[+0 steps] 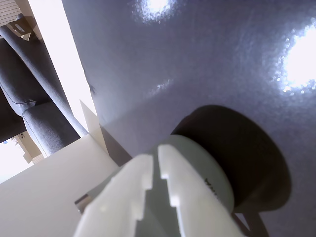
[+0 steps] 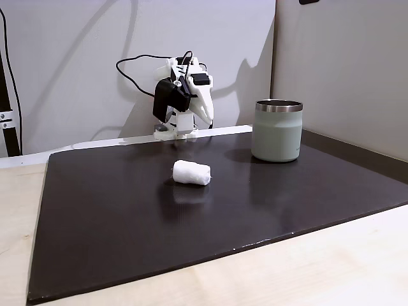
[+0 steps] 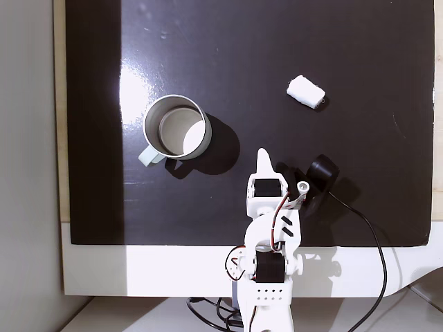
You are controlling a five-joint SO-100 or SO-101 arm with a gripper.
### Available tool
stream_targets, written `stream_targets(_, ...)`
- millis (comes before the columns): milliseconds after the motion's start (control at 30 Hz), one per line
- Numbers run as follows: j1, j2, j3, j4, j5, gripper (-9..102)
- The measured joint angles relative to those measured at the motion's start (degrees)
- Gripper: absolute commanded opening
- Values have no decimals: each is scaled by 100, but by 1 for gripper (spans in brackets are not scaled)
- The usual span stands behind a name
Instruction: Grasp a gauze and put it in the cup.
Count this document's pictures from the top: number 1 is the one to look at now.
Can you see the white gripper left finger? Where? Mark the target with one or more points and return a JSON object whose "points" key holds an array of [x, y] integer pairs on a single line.
{"points": [[118, 197]]}

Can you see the white upright board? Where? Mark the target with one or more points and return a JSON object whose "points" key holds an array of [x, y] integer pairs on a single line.
{"points": [[95, 128]]}

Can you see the dark grey fabric sofa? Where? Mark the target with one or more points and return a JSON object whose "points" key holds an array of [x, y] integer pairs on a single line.
{"points": [[27, 81]]}

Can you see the cardboard box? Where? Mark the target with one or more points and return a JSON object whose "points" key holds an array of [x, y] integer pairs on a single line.
{"points": [[21, 29]]}

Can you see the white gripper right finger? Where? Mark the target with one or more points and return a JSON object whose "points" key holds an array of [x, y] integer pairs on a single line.
{"points": [[190, 195]]}

